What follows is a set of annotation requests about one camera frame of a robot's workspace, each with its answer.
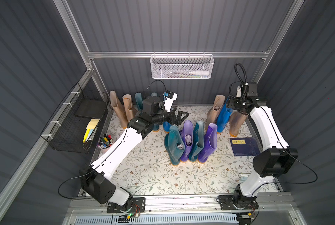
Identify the blue rain boot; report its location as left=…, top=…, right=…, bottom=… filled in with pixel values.
left=216, top=96, right=233, bottom=134
left=163, top=122, right=172, bottom=133

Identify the dark teal boot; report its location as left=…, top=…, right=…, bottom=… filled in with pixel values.
left=135, top=92, right=143, bottom=111
left=151, top=92, right=160, bottom=132

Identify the purple boot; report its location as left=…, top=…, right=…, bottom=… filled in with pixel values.
left=180, top=120, right=193, bottom=162
left=198, top=123, right=217, bottom=163

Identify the beige rain boot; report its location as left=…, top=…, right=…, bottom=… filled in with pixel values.
left=205, top=95, right=226, bottom=131
left=109, top=91, right=128, bottom=129
left=229, top=112, right=248, bottom=137
left=122, top=94, right=137, bottom=122

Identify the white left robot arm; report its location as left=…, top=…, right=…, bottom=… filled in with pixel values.
left=80, top=110, right=189, bottom=211

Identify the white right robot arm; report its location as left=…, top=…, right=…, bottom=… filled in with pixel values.
left=226, top=82, right=298, bottom=210

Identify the teal front boot left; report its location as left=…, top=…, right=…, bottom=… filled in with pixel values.
left=164, top=125, right=185, bottom=166

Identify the teal front boot right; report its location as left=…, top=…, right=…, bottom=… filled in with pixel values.
left=189, top=121, right=204, bottom=162

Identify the dark blue book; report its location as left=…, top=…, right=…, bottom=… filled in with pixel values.
left=230, top=137, right=260, bottom=157

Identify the floral floor mat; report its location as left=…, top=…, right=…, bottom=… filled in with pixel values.
left=84, top=104, right=278, bottom=197

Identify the pink cup of markers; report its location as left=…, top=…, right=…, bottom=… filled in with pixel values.
left=97, top=134, right=114, bottom=153

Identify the yellow notepad in basket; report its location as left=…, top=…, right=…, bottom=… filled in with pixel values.
left=83, top=119, right=100, bottom=143

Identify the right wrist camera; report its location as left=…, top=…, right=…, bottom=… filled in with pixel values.
left=236, top=85, right=245, bottom=98

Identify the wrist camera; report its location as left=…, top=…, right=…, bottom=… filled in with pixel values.
left=163, top=91, right=178, bottom=112
left=236, top=85, right=245, bottom=98

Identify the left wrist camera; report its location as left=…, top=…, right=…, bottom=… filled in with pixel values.
left=163, top=91, right=178, bottom=112

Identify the white wire mesh basket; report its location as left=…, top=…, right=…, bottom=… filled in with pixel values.
left=150, top=53, right=214, bottom=79

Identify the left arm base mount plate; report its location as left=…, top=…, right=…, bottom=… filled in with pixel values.
left=107, top=197, right=146, bottom=214

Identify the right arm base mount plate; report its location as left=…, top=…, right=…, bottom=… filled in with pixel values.
left=216, top=194, right=258, bottom=211

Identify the black wire wall basket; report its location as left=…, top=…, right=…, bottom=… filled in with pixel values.
left=41, top=84, right=109, bottom=153

